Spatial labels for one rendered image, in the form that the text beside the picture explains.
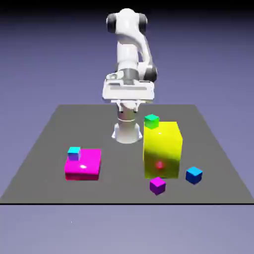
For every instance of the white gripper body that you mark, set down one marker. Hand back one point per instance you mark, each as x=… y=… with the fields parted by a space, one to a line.
x=128 y=91

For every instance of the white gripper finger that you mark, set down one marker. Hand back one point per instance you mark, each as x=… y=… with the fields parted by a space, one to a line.
x=120 y=106
x=136 y=106

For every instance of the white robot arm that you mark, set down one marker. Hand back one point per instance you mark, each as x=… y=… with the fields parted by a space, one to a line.
x=127 y=49

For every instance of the small green cube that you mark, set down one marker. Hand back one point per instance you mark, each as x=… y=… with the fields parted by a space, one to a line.
x=151 y=121

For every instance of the small cyan cube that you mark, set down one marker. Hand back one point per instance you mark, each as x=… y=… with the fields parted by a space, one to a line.
x=73 y=153

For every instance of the small purple cube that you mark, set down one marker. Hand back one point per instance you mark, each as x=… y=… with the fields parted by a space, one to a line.
x=157 y=186

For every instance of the small blue cube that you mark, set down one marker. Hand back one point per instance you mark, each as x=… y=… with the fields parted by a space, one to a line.
x=193 y=175

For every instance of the large yellow box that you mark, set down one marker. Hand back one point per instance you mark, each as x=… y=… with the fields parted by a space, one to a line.
x=162 y=150

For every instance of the large magenta box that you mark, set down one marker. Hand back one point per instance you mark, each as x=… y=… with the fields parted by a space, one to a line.
x=85 y=164

